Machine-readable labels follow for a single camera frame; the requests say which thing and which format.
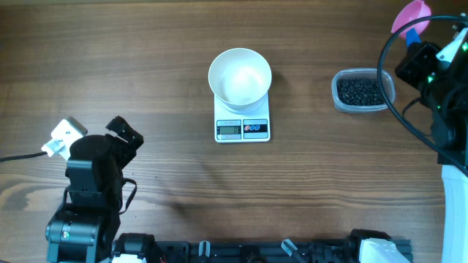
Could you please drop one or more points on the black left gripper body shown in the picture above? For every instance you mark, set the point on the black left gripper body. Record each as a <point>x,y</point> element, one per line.
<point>124,131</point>

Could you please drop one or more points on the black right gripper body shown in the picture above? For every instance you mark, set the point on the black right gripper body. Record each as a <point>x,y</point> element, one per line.
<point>417,60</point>

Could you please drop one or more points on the pink scoop with blue handle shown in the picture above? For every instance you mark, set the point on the pink scoop with blue handle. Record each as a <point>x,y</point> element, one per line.
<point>413,11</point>

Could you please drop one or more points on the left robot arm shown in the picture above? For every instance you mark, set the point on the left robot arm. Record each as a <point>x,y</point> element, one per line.
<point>85,224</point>

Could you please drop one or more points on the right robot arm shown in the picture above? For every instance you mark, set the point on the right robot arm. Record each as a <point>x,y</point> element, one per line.
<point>441,81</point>

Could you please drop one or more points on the white digital kitchen scale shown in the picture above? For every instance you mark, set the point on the white digital kitchen scale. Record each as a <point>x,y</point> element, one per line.
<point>242,126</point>

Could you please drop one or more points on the white plastic bowl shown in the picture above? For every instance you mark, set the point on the white plastic bowl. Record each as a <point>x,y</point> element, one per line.
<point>240,78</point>

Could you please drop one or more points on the clear container of black beans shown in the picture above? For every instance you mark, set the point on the clear container of black beans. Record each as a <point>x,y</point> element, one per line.
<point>357,91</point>

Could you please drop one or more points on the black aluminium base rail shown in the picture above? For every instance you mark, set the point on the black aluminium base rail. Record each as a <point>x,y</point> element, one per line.
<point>347,250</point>

